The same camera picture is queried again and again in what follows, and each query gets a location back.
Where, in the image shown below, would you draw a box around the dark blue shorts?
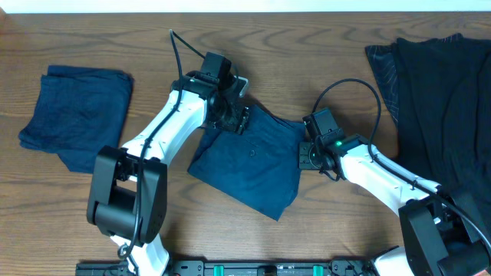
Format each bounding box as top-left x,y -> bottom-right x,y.
188,105 -> 305,221

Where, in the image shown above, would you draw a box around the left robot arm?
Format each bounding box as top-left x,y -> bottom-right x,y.
76,73 -> 249,275

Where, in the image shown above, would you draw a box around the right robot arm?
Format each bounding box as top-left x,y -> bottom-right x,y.
298,135 -> 490,275

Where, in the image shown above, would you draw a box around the folded dark blue garment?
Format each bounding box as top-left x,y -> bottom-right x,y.
18,65 -> 133,173

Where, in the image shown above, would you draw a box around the black garment pile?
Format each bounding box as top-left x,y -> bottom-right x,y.
365,34 -> 490,226

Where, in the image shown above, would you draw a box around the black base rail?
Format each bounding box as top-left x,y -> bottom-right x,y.
75,259 -> 379,276

